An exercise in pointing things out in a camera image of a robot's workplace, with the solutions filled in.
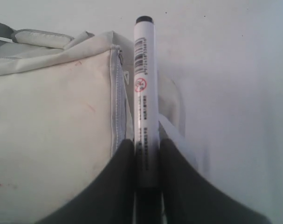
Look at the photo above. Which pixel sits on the white marker black cap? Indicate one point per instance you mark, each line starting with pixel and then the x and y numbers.
pixel 146 123

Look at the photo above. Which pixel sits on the white fabric bag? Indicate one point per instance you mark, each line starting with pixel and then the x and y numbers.
pixel 66 104

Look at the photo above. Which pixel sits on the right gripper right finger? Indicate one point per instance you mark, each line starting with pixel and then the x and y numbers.
pixel 191 199

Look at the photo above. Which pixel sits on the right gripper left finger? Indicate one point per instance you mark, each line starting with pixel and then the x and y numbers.
pixel 109 199

